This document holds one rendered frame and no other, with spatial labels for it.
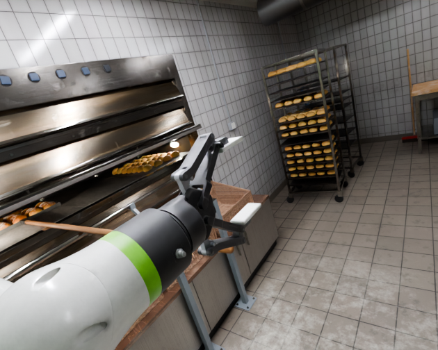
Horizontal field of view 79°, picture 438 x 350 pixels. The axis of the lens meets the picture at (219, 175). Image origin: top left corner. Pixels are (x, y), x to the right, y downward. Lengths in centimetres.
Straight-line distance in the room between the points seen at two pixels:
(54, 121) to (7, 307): 173
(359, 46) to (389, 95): 98
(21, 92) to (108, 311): 176
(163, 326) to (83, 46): 189
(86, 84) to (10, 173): 75
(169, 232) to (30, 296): 13
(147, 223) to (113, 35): 214
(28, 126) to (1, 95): 19
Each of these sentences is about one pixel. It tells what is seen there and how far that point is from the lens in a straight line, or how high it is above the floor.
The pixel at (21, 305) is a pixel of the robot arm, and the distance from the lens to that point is 27.
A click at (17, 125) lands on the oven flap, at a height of 180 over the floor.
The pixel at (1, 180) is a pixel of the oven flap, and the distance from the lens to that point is 186.
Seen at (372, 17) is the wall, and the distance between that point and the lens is 545.
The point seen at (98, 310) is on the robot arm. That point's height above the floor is 150.
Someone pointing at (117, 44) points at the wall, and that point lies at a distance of 237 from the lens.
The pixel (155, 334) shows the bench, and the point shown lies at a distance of 180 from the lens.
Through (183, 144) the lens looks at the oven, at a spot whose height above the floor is 126.
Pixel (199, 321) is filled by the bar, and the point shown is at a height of 32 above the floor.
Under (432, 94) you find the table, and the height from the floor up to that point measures 83.
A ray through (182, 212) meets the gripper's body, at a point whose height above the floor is 152.
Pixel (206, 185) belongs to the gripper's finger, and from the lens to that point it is 39.
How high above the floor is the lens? 164
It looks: 16 degrees down
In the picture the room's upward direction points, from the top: 17 degrees counter-clockwise
